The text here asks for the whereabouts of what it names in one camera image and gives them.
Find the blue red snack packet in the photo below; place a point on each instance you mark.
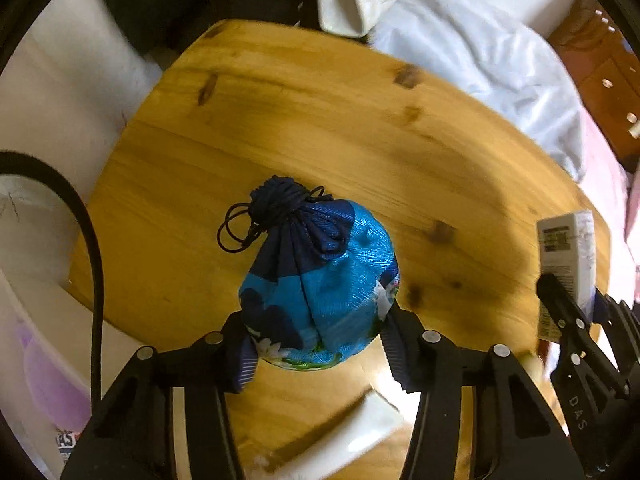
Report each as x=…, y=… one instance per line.
x=66, y=441

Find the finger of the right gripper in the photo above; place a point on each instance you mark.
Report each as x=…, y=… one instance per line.
x=621, y=328
x=599, y=428

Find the white patterned curtain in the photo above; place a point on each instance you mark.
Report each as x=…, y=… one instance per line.
x=66, y=95

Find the white cream tube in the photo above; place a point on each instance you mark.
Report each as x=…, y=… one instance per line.
x=374, y=418

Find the grey white bundled cloth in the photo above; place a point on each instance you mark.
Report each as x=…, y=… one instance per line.
x=483, y=52

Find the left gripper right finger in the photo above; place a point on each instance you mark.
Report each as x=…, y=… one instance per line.
x=516, y=435

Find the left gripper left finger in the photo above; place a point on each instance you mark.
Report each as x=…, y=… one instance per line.
x=165, y=415

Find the white plastic storage bin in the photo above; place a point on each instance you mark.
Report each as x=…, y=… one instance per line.
x=62, y=326

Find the blue drawstring pouch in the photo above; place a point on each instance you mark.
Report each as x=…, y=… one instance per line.
x=324, y=277

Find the wooden table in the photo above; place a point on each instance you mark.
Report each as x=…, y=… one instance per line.
x=459, y=189

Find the pink bed sheet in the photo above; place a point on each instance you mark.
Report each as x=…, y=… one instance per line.
x=606, y=183

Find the silver medicine box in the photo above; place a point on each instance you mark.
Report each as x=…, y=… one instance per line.
x=567, y=249

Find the brown wooden headboard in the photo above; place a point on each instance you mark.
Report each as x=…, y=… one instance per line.
x=606, y=73

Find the purple plush toy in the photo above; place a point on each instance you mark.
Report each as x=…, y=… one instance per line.
x=65, y=405

